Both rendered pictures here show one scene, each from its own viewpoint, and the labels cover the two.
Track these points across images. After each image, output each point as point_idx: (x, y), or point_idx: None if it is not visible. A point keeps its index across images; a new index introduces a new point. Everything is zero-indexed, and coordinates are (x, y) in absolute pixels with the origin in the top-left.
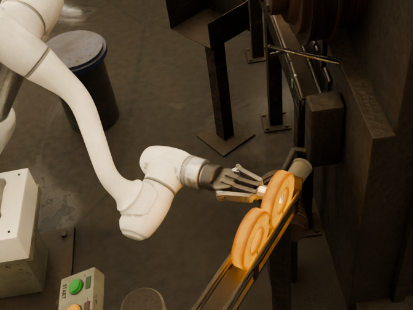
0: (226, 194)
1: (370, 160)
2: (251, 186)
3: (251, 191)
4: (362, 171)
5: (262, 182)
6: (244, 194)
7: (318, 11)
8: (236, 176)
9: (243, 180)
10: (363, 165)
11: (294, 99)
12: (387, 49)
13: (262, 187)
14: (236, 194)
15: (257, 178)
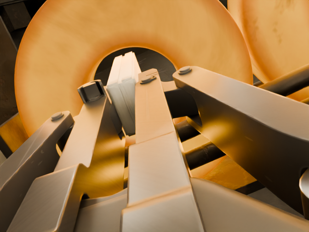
0: (307, 105)
1: (8, 32)
2: (113, 139)
3: (157, 82)
4: (9, 101)
5: (75, 117)
6: (193, 79)
7: None
8: (54, 178)
9: (83, 146)
10: (2, 82)
11: None
12: None
13: (111, 78)
14: (230, 89)
15: (54, 124)
